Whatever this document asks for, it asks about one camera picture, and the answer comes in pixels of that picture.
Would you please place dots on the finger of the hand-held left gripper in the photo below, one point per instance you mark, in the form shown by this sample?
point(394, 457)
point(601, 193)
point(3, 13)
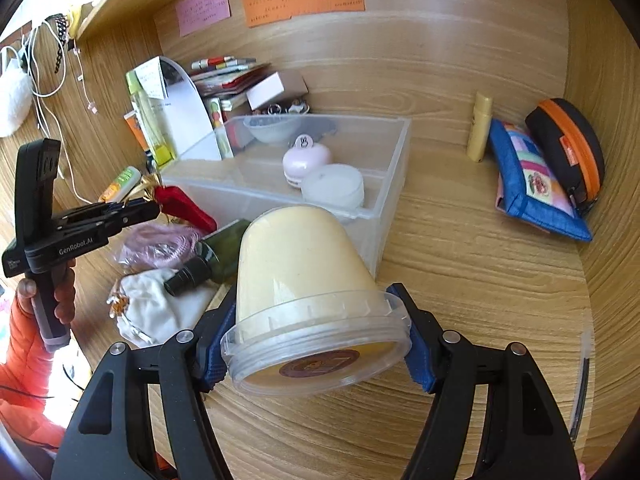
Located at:
point(107, 208)
point(130, 217)

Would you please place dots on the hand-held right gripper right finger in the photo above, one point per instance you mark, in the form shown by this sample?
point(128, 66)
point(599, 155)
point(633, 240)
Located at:
point(417, 360)

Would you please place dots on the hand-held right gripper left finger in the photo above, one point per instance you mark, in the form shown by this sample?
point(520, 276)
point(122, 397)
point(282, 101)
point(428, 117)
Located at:
point(217, 355)

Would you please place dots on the red charm with gold tassel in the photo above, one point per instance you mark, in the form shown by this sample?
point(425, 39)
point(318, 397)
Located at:
point(185, 207)

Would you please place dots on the clear plastic storage box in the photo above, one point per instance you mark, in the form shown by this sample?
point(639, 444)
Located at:
point(210, 195)

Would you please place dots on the white cloth pouch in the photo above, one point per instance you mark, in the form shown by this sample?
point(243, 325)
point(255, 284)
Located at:
point(150, 305)

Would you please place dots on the cream clear plastic tub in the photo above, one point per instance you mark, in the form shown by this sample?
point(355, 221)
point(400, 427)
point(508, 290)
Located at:
point(300, 270)

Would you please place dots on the person's left forearm orange sleeve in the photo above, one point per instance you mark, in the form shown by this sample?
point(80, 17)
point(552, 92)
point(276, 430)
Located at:
point(25, 360)

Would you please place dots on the wooden desktop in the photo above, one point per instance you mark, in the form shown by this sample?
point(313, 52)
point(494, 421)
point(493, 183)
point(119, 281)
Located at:
point(475, 285)

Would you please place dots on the person's left hand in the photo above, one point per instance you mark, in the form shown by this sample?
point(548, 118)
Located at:
point(65, 290)

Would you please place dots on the green and white tube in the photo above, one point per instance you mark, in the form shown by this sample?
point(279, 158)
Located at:
point(122, 180)

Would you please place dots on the orange packet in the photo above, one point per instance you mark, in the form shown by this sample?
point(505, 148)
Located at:
point(135, 127)

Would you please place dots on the yellow-green clear bottle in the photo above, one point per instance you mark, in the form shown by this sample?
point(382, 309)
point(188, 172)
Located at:
point(155, 130)

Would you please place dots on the green bottle with black cap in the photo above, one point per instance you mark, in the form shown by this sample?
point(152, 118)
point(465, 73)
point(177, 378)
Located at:
point(225, 250)

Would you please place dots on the white arched board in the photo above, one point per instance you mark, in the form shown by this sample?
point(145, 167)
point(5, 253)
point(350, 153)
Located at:
point(185, 110)

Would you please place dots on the colourful fruit print card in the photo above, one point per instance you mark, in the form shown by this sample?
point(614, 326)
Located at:
point(216, 115)

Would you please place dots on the white paper receipt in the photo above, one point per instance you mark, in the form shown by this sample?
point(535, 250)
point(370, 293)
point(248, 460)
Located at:
point(150, 77)

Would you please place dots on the white fluffy item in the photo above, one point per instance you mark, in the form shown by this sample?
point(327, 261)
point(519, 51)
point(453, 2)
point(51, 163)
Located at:
point(12, 100)

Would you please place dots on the small clear plastic bowl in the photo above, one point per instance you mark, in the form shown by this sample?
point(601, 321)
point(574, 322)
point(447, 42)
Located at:
point(272, 132)

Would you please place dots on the stack of books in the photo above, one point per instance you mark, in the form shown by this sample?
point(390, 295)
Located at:
point(230, 82)

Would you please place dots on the red and white pen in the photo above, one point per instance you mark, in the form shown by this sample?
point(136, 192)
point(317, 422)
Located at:
point(215, 63)

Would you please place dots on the pink round case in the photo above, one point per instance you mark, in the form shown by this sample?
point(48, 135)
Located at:
point(305, 160)

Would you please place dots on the white and brown cardboard box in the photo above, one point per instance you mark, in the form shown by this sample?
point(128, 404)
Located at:
point(267, 90)

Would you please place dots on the white round jar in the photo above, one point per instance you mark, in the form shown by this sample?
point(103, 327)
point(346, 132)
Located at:
point(332, 185)

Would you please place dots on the wooden shelf board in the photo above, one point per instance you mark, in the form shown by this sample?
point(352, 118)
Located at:
point(115, 5)

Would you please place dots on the blue patchwork pouch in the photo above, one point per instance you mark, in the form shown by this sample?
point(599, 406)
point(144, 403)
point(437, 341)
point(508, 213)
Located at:
point(530, 180)

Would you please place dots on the pink paper note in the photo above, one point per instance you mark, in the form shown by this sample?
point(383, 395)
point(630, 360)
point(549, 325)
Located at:
point(202, 7)

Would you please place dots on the pale yellow tube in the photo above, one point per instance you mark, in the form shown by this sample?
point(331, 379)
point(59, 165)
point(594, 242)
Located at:
point(479, 130)

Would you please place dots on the black case with orange zip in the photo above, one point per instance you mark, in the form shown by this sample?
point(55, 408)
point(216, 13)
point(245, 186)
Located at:
point(555, 140)

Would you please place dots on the orange paper note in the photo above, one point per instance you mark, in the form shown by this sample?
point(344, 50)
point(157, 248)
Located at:
point(305, 2)

